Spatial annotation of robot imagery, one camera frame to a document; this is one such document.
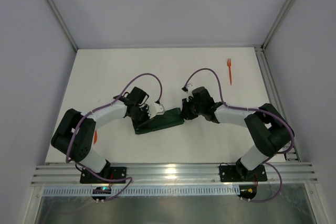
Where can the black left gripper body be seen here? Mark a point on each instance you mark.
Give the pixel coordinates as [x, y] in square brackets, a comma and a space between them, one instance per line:
[140, 118]

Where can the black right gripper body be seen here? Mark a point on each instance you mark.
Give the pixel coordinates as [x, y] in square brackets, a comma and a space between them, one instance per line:
[186, 110]

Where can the green cloth napkin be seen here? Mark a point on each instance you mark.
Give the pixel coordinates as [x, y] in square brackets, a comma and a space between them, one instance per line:
[170, 118]

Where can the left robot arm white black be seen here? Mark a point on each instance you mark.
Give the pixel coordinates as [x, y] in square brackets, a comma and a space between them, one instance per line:
[76, 131]

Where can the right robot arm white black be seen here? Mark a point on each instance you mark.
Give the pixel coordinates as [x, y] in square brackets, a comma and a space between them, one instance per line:
[267, 128]

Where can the orange plastic knife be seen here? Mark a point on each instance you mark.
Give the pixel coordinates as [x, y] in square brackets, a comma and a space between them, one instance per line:
[95, 137]

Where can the orange plastic fork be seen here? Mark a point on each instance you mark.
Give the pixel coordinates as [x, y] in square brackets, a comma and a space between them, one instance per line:
[229, 65]

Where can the left black controller board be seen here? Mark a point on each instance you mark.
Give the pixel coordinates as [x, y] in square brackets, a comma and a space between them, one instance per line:
[101, 193]

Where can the black controller board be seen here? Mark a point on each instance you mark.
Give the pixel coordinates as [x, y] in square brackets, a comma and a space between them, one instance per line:
[101, 193]
[247, 192]

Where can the right black controller board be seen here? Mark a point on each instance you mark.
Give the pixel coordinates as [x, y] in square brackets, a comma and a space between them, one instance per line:
[247, 192]

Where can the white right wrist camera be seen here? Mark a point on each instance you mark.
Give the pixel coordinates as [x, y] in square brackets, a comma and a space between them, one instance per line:
[188, 88]

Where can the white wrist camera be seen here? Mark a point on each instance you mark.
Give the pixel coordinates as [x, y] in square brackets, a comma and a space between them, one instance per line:
[155, 109]
[188, 88]

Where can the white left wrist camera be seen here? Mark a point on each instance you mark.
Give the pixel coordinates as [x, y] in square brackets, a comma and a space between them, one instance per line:
[155, 109]

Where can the aluminium frame rail right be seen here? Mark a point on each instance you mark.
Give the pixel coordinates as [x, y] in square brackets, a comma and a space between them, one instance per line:
[269, 82]

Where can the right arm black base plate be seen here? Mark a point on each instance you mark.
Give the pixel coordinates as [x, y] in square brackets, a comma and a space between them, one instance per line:
[228, 173]

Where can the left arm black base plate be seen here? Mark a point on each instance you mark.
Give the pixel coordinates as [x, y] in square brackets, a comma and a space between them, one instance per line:
[118, 174]

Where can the slotted grey cable duct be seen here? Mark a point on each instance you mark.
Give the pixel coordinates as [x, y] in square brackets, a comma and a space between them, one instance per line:
[174, 190]

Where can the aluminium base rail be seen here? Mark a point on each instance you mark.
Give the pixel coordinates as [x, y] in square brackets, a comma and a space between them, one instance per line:
[175, 173]

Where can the aluminium frame post left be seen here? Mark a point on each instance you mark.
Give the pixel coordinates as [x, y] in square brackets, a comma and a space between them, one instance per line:
[62, 24]

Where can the aluminium frame post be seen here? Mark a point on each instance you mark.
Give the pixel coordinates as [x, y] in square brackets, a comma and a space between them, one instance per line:
[62, 24]
[282, 14]

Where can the aluminium frame post right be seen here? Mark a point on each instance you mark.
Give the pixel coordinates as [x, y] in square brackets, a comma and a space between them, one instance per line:
[282, 14]

